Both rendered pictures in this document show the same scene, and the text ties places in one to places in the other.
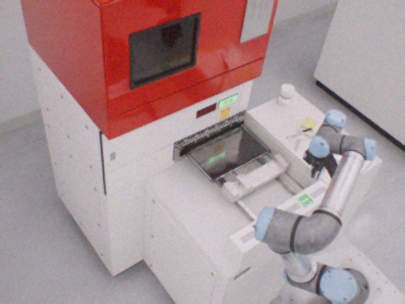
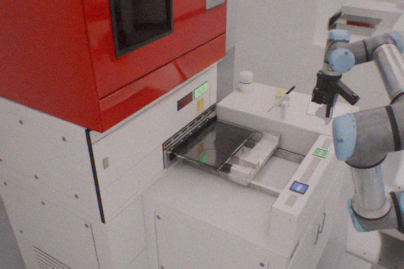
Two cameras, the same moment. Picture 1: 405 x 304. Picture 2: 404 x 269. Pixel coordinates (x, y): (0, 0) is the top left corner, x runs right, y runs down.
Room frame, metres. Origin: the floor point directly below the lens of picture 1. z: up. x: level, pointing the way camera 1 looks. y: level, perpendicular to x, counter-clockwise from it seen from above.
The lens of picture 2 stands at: (0.17, 0.35, 1.86)
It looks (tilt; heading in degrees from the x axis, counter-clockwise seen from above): 32 degrees down; 345
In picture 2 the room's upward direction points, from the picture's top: straight up
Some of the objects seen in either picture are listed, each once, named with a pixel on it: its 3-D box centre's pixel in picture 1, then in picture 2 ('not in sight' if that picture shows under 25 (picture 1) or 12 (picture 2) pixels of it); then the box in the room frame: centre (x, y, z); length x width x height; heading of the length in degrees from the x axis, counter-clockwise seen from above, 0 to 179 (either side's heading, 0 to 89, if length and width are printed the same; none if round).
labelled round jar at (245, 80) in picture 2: (286, 94); (245, 81); (1.97, -0.37, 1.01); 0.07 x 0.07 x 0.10
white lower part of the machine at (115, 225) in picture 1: (142, 170); (120, 210); (1.82, 0.36, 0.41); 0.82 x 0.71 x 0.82; 134
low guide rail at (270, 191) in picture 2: (226, 189); (233, 177); (1.42, -0.12, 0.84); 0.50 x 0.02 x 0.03; 44
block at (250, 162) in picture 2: (244, 182); (249, 161); (1.43, -0.20, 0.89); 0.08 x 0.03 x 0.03; 44
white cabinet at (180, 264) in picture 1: (249, 228); (255, 226); (1.52, -0.30, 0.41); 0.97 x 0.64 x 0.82; 134
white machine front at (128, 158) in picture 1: (182, 131); (166, 129); (1.57, 0.13, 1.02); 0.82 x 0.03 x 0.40; 134
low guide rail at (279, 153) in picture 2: (268, 166); (259, 147); (1.60, -0.32, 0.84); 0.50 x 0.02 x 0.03; 44
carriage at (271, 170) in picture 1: (255, 179); (256, 158); (1.48, -0.25, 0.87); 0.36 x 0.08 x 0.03; 134
